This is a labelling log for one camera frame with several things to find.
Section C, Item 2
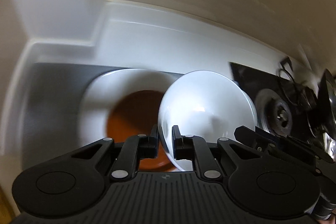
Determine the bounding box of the brown orange plate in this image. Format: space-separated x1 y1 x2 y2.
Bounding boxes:
106 90 174 172

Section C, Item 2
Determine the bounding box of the plain white bowl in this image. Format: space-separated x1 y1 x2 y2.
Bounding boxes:
158 71 257 171

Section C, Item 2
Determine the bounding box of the black wok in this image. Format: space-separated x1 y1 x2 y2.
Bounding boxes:
305 69 335 140

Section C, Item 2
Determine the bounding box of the grey mat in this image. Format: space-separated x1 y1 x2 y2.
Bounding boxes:
20 62 185 172

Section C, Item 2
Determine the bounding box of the large white floral plate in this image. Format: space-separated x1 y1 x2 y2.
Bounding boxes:
77 69 179 145

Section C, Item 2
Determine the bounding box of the gas burner with metal ring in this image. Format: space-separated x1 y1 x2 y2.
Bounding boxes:
255 89 293 136

